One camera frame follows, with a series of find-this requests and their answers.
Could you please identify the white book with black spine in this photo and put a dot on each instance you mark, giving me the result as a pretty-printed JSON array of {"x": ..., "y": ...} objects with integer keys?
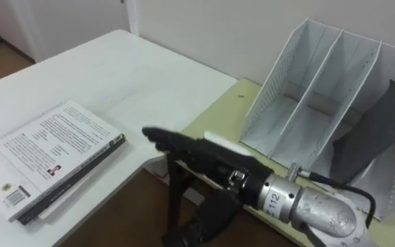
[{"x": 46, "y": 147}]

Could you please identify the white metal file organiser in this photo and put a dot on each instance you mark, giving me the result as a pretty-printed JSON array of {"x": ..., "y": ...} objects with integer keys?
[{"x": 321, "y": 68}]

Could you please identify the white desk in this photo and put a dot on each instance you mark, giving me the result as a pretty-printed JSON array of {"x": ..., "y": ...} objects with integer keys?
[{"x": 132, "y": 79}]

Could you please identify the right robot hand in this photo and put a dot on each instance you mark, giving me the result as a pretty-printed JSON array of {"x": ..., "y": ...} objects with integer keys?
[{"x": 211, "y": 158}]

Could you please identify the yellow-green desk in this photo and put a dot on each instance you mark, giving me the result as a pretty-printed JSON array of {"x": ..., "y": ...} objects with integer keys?
[{"x": 225, "y": 113}]

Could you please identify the dark grey book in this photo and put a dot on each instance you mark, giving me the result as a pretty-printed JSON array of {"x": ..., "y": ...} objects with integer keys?
[{"x": 372, "y": 137}]

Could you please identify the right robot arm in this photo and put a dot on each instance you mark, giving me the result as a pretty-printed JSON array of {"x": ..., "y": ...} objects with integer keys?
[{"x": 321, "y": 209}]

